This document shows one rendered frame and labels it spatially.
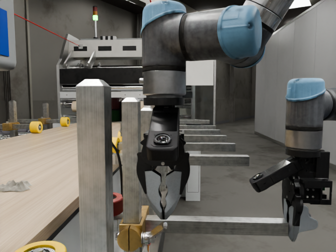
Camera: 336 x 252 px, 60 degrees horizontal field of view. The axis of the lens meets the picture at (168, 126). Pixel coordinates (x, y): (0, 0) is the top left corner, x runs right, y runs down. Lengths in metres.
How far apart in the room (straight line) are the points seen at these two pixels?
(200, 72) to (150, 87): 2.67
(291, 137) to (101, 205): 0.44
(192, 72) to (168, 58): 2.67
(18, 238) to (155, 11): 0.44
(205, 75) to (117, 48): 1.11
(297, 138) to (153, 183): 0.33
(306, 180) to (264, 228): 0.14
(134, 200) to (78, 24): 6.21
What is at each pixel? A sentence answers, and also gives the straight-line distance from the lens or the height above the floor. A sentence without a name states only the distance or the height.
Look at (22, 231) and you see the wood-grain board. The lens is 0.61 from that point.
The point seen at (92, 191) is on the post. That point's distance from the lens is 0.38.
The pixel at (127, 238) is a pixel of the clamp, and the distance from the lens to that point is 0.65.
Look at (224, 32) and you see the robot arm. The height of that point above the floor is 1.23.
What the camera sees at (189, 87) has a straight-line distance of 3.13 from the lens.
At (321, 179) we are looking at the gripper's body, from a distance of 0.71.
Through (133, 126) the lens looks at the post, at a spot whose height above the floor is 1.08.
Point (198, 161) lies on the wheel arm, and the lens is 0.91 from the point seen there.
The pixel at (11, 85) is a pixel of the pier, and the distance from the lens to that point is 5.45.
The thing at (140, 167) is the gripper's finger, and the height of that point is 1.02.
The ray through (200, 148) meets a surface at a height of 0.94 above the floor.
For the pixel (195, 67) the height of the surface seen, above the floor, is 1.46.
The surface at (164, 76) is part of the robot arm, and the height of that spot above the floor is 1.17.
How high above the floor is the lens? 1.14
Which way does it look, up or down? 5 degrees down
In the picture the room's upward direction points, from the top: straight up
